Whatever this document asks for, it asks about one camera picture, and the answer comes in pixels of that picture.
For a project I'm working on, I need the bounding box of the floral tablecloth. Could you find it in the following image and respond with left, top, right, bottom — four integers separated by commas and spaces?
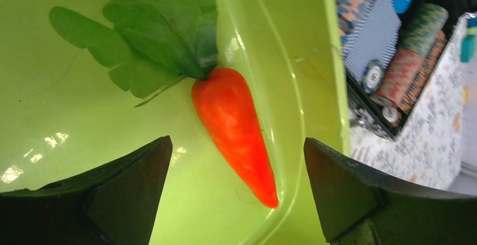
350, 16, 467, 189

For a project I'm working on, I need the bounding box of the green plastic tray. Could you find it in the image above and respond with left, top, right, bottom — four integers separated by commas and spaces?
1, 0, 350, 244

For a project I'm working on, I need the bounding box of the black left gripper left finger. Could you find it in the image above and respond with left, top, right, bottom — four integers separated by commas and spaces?
1, 136, 173, 244

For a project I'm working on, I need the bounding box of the blue yellow brick row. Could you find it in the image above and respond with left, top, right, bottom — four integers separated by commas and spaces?
460, 12, 476, 63

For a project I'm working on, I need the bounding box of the black poker chip case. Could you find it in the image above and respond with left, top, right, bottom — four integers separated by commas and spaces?
336, 0, 476, 139

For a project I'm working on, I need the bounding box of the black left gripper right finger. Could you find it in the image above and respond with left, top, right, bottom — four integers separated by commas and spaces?
304, 138, 476, 244

